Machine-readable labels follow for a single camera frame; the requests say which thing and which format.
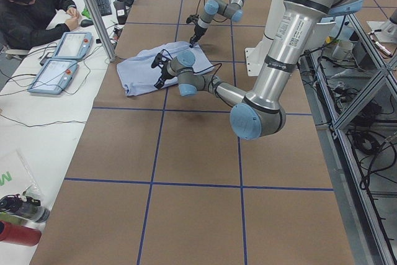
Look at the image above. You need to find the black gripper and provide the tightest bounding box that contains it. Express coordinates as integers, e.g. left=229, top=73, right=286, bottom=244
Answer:
left=189, top=25, right=207, bottom=48
left=154, top=69, right=174, bottom=89

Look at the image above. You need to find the light blue striped shirt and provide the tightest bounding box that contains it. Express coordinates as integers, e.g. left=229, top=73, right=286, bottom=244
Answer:
left=117, top=41, right=213, bottom=96

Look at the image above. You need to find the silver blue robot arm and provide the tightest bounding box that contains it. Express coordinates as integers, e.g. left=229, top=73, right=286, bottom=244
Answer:
left=151, top=0, right=364, bottom=140
left=186, top=0, right=245, bottom=48

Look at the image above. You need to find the black computer mouse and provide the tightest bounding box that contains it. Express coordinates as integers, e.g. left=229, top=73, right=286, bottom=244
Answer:
left=80, top=19, right=93, bottom=28

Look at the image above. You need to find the far teach pendant tablet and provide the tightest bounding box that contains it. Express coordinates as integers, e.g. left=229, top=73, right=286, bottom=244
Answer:
left=52, top=32, right=93, bottom=61

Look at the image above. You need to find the teach pendant tablet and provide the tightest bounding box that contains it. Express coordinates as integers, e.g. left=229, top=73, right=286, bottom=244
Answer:
left=27, top=58, right=78, bottom=95
left=52, top=32, right=93, bottom=61

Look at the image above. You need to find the black computer keyboard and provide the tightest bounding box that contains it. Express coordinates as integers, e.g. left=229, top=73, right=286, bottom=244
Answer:
left=95, top=0, right=112, bottom=16

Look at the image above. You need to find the near teach pendant tablet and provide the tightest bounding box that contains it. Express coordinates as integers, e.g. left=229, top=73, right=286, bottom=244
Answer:
left=27, top=58, right=78, bottom=95

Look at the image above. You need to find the seated person black jacket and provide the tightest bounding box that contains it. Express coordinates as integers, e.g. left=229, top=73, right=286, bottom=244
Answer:
left=1, top=0, right=80, bottom=50

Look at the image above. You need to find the clear grey water bottle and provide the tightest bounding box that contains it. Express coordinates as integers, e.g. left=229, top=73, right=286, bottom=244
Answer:
left=1, top=194, right=50, bottom=223

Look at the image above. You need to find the red water bottle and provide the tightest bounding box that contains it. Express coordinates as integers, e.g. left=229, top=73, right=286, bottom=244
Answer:
left=1, top=221, right=42, bottom=246

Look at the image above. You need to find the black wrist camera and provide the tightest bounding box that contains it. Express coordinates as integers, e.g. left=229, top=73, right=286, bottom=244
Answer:
left=186, top=14, right=199, bottom=25
left=151, top=49, right=172, bottom=69

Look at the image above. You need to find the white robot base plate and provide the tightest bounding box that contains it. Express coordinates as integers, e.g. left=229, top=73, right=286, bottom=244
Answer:
left=244, top=47, right=270, bottom=77

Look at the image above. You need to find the grey aluminium frame post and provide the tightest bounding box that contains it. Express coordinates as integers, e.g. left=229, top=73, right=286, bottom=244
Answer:
left=84, top=0, right=115, bottom=62

